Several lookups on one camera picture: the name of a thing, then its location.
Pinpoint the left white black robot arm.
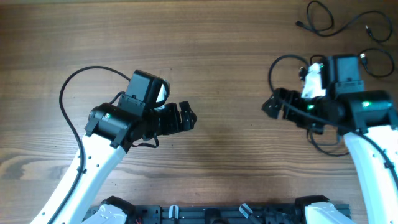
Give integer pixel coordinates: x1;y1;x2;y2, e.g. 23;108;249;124
33;70;197;223

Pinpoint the black usb cable white plug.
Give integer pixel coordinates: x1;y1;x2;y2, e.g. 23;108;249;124
359;47;396;78

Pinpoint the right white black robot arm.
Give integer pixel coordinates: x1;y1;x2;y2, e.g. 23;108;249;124
262;54;397;223

